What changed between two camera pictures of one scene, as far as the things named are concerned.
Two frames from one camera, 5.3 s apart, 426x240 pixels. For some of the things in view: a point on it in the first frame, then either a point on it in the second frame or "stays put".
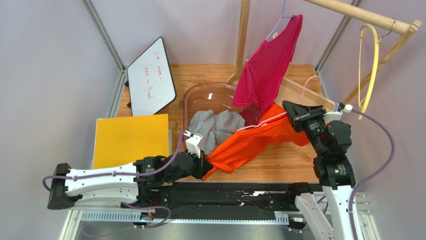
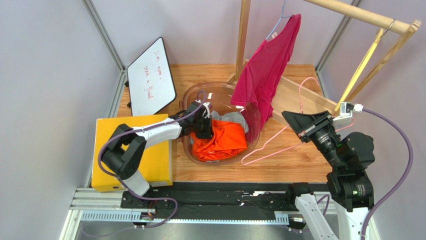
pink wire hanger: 278,115 -> 351,122
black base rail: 239,196 stays put
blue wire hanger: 282,16 stays put
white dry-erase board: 151,83 stays put
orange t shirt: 246,145 -> 228,139
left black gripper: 203,166 -> 208,133
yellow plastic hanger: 366,101 -> 380,33
